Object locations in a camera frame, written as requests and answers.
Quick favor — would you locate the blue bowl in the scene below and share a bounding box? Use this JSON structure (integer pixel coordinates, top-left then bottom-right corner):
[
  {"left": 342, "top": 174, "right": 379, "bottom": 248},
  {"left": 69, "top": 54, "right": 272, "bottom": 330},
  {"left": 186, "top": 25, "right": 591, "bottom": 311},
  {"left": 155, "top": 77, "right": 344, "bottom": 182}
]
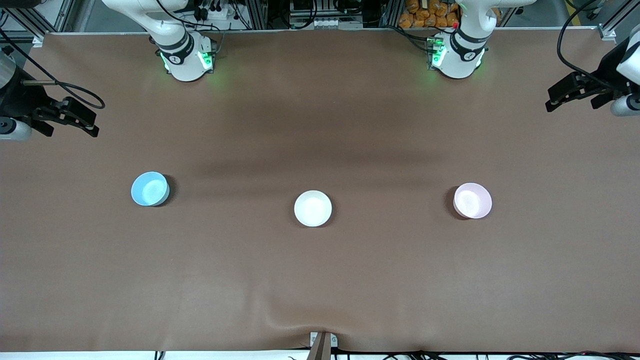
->
[{"left": 131, "top": 171, "right": 170, "bottom": 207}]

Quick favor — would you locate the pink bowl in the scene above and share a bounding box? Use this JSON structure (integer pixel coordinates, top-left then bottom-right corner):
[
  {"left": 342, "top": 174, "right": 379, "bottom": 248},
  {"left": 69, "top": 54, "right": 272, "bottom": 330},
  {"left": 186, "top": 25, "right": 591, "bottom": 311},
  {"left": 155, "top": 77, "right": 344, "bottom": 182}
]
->
[{"left": 453, "top": 182, "right": 493, "bottom": 220}]

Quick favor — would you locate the white bowl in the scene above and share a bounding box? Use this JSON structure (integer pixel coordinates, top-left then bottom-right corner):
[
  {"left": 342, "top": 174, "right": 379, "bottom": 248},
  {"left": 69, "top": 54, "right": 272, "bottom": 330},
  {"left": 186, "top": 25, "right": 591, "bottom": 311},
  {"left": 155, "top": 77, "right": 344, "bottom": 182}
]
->
[{"left": 294, "top": 190, "right": 333, "bottom": 228}]

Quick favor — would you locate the orange snack bag pile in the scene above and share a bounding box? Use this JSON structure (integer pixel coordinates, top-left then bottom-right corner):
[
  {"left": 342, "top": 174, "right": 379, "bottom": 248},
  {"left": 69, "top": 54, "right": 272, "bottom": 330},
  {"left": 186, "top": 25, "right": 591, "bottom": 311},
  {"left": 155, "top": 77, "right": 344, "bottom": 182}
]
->
[{"left": 398, "top": 0, "right": 461, "bottom": 29}]

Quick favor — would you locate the white power strip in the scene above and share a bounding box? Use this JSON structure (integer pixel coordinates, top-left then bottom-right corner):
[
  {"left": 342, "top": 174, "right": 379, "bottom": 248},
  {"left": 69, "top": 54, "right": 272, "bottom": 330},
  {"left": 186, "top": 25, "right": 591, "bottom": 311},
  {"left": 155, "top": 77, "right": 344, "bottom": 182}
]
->
[{"left": 197, "top": 0, "right": 236, "bottom": 21}]

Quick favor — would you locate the white connector block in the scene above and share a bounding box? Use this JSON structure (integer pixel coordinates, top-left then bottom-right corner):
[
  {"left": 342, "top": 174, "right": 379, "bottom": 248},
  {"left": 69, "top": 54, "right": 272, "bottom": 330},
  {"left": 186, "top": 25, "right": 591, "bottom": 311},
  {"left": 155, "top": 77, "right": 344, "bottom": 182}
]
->
[{"left": 310, "top": 18, "right": 364, "bottom": 30}]

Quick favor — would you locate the brown table cover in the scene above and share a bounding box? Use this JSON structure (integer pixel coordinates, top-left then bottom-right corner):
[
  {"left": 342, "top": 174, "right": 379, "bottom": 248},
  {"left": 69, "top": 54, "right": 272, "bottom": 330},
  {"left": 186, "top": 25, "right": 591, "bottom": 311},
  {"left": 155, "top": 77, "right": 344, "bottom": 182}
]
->
[{"left": 0, "top": 27, "right": 640, "bottom": 353}]

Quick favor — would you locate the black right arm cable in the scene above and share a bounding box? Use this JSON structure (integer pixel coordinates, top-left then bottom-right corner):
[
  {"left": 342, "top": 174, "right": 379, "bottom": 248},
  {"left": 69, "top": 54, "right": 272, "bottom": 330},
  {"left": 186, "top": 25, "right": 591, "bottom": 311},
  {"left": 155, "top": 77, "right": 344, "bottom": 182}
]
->
[{"left": 0, "top": 29, "right": 106, "bottom": 110}]

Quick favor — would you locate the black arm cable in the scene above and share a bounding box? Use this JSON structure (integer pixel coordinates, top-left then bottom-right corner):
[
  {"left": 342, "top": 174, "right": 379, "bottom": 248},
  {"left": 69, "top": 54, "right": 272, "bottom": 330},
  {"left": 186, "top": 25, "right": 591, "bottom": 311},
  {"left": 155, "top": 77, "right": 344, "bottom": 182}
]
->
[
  {"left": 556, "top": 0, "right": 628, "bottom": 93},
  {"left": 0, "top": 29, "right": 106, "bottom": 110}
]

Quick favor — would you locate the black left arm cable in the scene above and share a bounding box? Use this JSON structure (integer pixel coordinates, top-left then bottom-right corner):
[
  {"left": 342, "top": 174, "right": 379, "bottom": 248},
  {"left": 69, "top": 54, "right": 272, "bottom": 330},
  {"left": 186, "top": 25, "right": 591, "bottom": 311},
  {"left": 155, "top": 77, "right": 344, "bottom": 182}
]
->
[{"left": 556, "top": 0, "right": 628, "bottom": 93}]

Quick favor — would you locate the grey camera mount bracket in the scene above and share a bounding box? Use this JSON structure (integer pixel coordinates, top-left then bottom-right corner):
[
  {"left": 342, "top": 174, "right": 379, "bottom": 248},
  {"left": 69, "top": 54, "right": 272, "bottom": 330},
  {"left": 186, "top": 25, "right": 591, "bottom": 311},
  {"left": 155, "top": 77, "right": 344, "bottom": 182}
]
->
[{"left": 310, "top": 331, "right": 338, "bottom": 360}]

